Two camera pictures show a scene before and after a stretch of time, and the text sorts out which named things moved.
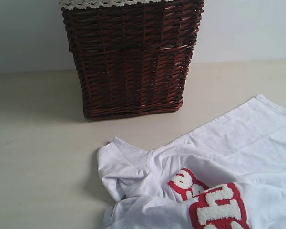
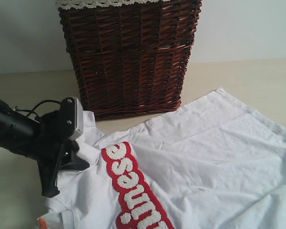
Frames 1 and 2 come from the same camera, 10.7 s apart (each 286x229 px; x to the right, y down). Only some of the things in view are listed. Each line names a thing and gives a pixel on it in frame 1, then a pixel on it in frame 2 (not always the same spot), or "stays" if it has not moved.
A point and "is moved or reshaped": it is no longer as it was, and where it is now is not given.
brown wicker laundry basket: [133, 56] stays
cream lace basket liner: [67, 5] stays
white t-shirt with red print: [238, 172] is moved or reshaped
